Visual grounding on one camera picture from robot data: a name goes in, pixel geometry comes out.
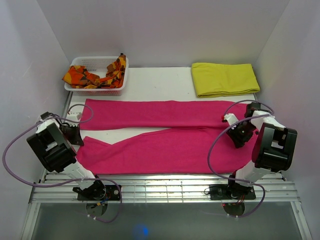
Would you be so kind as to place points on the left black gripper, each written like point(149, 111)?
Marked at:
point(76, 139)

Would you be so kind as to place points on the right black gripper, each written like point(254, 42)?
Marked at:
point(233, 134)

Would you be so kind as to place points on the pink trousers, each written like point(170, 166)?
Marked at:
point(188, 138)

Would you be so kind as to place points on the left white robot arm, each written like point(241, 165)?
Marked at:
point(53, 143)

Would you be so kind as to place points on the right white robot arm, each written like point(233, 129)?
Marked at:
point(272, 152)

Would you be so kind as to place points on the orange patterned trousers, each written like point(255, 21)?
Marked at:
point(100, 77)

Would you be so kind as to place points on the folded yellow trousers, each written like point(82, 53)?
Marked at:
point(213, 80)

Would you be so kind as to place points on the white plastic basket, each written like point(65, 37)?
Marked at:
point(100, 75)

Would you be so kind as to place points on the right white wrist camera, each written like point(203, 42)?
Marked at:
point(231, 119)

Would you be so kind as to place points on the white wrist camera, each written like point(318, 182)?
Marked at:
point(74, 117)
point(231, 119)

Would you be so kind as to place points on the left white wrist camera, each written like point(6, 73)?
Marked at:
point(74, 117)

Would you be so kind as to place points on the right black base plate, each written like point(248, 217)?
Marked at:
point(220, 192)

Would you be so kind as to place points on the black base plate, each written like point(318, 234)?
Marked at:
point(112, 194)
point(220, 192)

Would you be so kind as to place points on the aluminium frame rail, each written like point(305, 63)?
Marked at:
point(170, 188)

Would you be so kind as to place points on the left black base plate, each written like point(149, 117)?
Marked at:
point(112, 194)

